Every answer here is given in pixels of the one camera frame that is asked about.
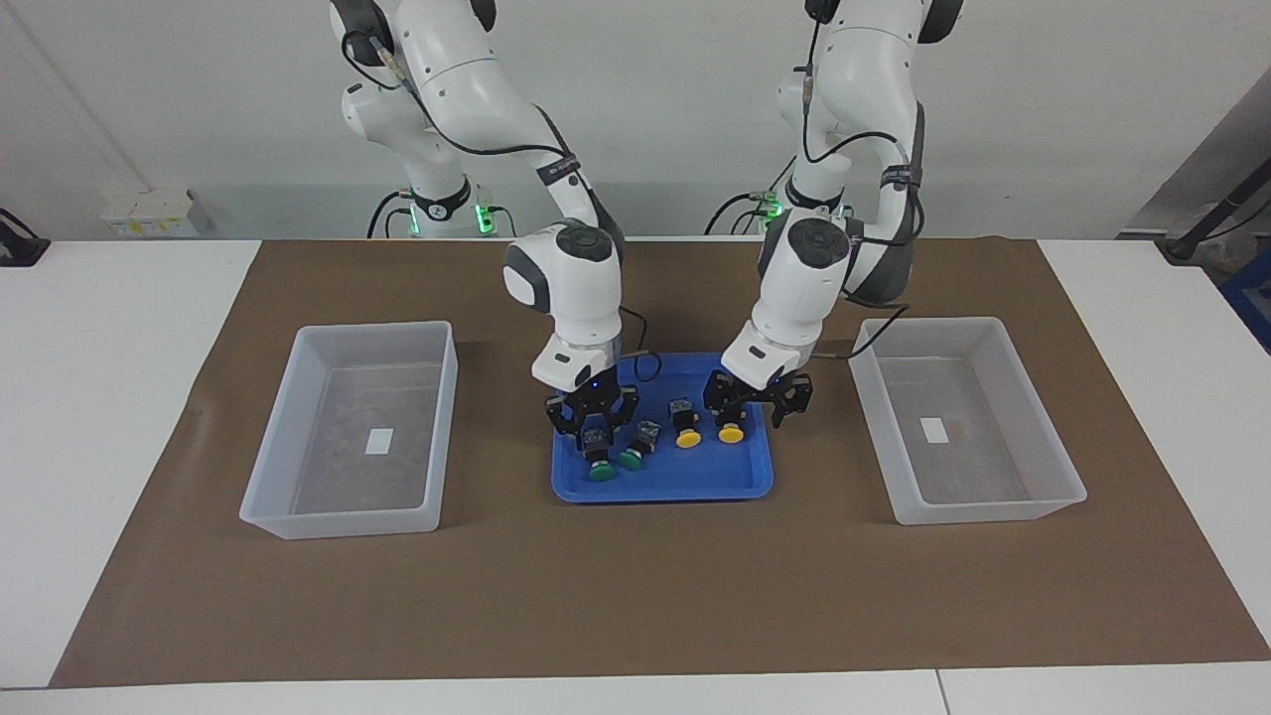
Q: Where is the green push button switch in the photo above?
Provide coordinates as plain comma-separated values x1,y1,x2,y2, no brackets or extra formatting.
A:
584,425,619,484
618,418,663,472

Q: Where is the blue plastic tray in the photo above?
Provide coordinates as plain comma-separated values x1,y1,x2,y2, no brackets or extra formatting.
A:
551,352,776,504

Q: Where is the brown paper table mat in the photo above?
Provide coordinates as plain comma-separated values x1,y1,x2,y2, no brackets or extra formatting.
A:
50,236,1271,688

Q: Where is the translucent white plastic box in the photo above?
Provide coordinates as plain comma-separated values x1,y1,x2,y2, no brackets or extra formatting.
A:
238,320,460,541
848,317,1088,526

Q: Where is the black stand pole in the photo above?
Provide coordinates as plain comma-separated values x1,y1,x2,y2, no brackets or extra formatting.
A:
1157,154,1271,261

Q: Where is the blue crate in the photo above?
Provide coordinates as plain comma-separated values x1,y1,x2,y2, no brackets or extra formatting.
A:
1219,248,1271,354

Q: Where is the black flat clamp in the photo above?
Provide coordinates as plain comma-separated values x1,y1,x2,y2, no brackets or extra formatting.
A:
0,207,51,267

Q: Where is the black base cable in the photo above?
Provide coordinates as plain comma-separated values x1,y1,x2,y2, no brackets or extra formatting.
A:
703,149,797,236
365,189,413,239

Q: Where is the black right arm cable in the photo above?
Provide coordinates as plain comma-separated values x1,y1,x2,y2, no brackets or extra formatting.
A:
341,30,664,386

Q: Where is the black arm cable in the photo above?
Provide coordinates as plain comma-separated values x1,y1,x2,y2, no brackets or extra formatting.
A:
341,30,664,386
800,15,929,360

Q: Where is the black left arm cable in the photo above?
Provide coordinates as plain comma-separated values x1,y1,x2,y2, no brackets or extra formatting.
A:
800,15,929,360

